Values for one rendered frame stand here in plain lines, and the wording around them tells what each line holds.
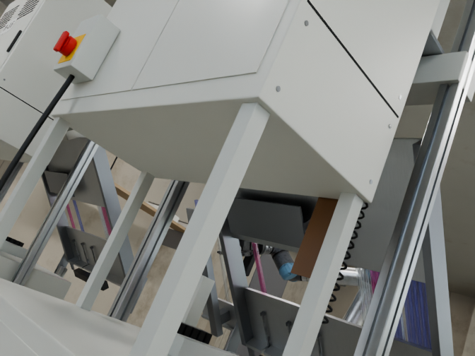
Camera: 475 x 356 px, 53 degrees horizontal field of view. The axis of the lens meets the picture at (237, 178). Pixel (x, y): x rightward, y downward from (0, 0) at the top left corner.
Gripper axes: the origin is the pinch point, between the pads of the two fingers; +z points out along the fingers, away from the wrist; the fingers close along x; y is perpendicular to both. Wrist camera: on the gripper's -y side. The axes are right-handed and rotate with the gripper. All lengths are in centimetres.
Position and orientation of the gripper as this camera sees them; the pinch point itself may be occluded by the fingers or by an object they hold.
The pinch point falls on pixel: (221, 253)
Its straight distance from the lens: 187.4
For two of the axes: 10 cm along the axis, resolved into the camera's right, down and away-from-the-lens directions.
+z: -7.5, -0.4, -6.6
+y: 0.7, -10.0, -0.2
